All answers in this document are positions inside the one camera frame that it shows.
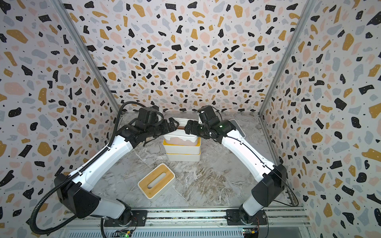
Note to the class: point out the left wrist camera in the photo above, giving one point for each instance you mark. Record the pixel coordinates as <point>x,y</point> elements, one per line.
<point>159,117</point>

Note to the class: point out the right green circuit board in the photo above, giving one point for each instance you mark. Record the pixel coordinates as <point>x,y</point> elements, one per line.
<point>251,233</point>

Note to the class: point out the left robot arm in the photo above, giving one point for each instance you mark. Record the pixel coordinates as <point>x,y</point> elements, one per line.
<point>77,195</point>

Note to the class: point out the green circuit board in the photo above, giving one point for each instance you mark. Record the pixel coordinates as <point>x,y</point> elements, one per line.
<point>123,234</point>
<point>251,233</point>

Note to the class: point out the aluminium corner post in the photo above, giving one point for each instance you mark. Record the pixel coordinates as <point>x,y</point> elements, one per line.
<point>289,51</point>
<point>63,14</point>

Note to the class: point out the yellow lid tissue box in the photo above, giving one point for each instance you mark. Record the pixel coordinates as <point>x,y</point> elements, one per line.
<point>157,182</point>
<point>184,157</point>
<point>183,149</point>

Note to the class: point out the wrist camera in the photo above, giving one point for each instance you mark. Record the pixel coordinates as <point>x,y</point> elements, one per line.
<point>159,117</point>
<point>201,115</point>

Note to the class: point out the left green circuit board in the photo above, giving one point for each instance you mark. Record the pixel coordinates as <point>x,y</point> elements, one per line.
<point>123,234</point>

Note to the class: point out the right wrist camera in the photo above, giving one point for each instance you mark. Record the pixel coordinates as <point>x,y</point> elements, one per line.
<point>201,115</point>

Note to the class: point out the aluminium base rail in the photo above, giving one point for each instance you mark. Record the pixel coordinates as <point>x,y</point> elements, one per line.
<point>193,222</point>

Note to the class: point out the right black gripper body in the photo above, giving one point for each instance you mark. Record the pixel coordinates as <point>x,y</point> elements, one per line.
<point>200,130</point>

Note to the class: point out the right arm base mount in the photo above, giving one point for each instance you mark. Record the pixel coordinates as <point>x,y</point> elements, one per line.
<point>238,217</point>

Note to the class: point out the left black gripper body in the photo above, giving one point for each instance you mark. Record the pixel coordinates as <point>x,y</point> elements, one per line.
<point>160,129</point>

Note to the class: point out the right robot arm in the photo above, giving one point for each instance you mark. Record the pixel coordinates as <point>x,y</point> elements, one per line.
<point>270,177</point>

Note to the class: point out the left aluminium corner post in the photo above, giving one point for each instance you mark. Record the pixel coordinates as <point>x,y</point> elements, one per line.
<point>63,14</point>

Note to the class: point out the right aluminium corner post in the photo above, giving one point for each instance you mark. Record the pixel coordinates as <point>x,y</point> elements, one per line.
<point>289,51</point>

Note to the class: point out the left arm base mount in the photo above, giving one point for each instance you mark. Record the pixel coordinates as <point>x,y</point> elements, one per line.
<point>133,218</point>

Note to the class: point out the white pink tissue box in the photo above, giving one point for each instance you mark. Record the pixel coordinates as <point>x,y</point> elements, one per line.
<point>179,137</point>

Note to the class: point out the grey lid tissue box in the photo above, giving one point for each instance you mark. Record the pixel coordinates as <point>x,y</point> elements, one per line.
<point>238,132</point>

